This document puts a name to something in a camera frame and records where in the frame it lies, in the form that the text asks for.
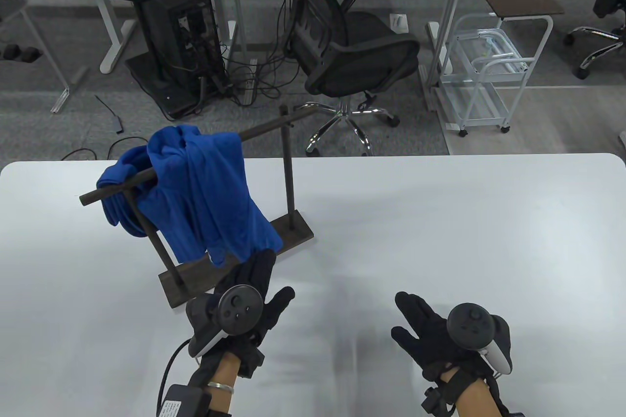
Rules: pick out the person's left hand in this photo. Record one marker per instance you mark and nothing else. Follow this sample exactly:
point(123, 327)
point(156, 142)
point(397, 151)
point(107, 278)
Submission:
point(274, 304)

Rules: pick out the person's right hand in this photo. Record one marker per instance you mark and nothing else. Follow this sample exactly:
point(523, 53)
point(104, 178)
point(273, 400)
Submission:
point(425, 339)

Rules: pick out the dark wooden rack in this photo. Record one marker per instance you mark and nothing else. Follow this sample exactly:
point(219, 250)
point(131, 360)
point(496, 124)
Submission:
point(288, 182)

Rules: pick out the blue cloth towel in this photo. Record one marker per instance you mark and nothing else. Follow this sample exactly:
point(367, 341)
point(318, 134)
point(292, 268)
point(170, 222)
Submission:
point(195, 182)

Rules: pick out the person's right forearm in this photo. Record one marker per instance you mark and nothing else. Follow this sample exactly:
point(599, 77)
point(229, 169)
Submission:
point(472, 397)

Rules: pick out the person's left forearm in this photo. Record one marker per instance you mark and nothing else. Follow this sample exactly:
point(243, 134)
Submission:
point(220, 373)

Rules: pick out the white desktop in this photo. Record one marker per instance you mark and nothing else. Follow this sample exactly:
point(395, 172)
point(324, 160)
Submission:
point(440, 216)

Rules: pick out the grey handheld controller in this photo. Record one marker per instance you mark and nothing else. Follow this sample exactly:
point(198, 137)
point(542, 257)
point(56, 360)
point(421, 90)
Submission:
point(239, 309)
point(469, 326)

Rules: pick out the grey power strip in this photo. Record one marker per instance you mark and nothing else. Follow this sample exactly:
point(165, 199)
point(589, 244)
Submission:
point(249, 79)

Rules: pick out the black mesh office chair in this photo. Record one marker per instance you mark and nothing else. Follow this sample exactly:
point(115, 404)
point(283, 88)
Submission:
point(362, 50)

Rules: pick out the white desk leg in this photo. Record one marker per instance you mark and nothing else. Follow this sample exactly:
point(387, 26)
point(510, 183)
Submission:
point(117, 48)

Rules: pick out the white floor paper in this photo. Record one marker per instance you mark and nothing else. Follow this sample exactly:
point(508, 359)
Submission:
point(398, 22)

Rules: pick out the black dumbbell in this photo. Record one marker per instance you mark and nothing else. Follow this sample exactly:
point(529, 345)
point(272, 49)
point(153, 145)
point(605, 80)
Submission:
point(10, 51)
point(30, 54)

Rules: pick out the aluminium frame leg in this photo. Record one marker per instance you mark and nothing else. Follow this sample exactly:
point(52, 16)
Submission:
point(61, 98)

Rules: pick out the aluminium frame post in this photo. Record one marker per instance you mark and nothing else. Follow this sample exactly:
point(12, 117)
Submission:
point(452, 6)

